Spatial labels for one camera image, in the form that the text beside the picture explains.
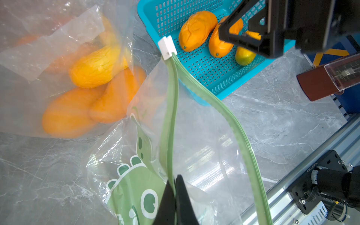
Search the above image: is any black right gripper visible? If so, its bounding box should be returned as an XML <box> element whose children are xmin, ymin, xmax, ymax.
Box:
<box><xmin>219</xmin><ymin>1</ymin><xmax>360</xmax><ymax>58</ymax></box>

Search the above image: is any green printed zip bag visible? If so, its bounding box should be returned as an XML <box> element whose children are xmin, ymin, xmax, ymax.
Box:
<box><xmin>85</xmin><ymin>36</ymin><xmax>272</xmax><ymax>225</ymax></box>

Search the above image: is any orange mango top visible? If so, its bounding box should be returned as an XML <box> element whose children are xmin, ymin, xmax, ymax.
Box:
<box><xmin>178</xmin><ymin>11</ymin><xmax>218</xmax><ymax>52</ymax></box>

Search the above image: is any orange mango small wrinkled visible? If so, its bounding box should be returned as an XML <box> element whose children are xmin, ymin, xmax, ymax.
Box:
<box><xmin>208</xmin><ymin>16</ymin><xmax>244</xmax><ymax>59</ymax></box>

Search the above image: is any small yellow mango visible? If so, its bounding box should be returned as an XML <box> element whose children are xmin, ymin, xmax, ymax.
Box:
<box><xmin>235</xmin><ymin>31</ymin><xmax>261</xmax><ymax>66</ymax></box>

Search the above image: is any brown wedge stand clear plate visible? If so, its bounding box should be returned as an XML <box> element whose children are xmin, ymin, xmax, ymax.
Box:
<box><xmin>296</xmin><ymin>52</ymin><xmax>360</xmax><ymax>101</ymax></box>

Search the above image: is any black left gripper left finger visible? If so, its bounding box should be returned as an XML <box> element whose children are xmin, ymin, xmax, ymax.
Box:
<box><xmin>153</xmin><ymin>181</ymin><xmax>176</xmax><ymax>225</ymax></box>

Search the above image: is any blue zipper clear bag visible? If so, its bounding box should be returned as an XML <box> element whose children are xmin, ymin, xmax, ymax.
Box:
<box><xmin>1</xmin><ymin>1</ymin><xmax>141</xmax><ymax>137</ymax></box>

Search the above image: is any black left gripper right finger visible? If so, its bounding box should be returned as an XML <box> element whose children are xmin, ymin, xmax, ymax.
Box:
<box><xmin>175</xmin><ymin>174</ymin><xmax>199</xmax><ymax>225</ymax></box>

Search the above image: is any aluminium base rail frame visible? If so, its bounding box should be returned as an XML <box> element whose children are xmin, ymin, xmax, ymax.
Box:
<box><xmin>233</xmin><ymin>115</ymin><xmax>360</xmax><ymax>225</ymax></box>

